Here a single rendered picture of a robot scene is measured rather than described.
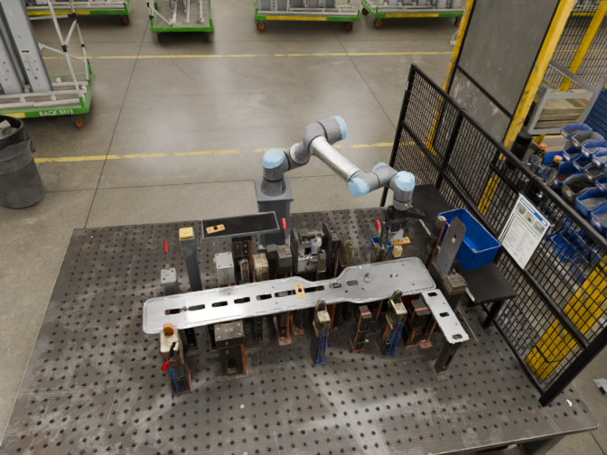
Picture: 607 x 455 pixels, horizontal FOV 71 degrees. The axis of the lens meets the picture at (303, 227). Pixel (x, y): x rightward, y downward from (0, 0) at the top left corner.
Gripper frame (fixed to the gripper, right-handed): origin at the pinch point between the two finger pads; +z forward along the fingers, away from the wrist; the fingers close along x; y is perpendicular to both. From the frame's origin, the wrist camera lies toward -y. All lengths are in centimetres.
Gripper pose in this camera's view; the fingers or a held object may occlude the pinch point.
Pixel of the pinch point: (400, 237)
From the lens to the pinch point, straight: 196.5
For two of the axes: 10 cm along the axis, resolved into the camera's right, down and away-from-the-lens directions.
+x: 2.4, 6.7, -7.1
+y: -9.7, 2.0, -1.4
